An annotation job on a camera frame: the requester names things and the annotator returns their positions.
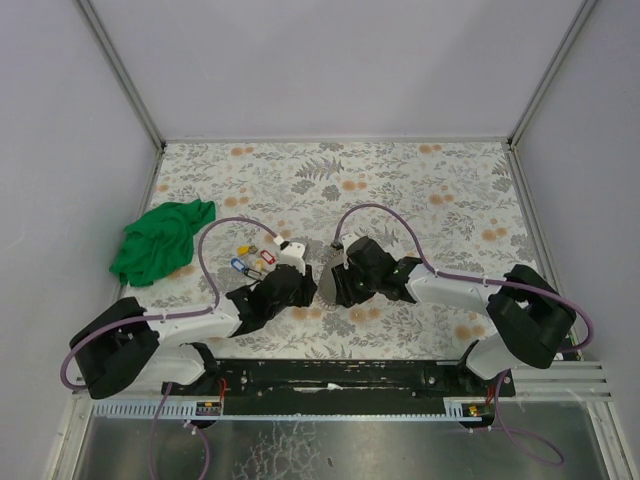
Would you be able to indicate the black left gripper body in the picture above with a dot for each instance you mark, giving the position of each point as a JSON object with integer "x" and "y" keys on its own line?
{"x": 304, "y": 286}

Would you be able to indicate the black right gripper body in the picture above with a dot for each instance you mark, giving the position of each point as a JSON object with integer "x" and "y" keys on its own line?
{"x": 342, "y": 282}

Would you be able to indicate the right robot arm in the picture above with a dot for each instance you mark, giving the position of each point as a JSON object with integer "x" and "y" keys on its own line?
{"x": 531, "y": 323}

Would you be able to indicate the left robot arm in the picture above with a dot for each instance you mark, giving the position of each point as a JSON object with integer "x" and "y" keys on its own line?
{"x": 129, "y": 347}

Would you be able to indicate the black outlined key tag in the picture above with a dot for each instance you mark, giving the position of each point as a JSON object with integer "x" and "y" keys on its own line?
{"x": 252, "y": 274}

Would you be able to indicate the dark blue key tag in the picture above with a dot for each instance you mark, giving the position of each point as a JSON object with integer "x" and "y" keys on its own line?
{"x": 239, "y": 265}

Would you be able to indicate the red outlined key tag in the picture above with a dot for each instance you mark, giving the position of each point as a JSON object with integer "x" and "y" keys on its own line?
{"x": 268, "y": 257}

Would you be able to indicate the floral patterned tablecloth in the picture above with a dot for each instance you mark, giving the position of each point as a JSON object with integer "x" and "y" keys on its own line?
{"x": 453, "y": 202}

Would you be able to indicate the green crumpled cloth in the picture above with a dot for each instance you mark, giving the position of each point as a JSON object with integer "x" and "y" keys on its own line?
{"x": 160, "y": 242}

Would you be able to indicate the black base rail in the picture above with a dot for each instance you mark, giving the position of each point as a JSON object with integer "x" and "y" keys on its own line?
{"x": 332, "y": 387}

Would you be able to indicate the white slotted cable duct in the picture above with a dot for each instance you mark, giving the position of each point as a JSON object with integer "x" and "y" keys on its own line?
{"x": 195, "y": 410}

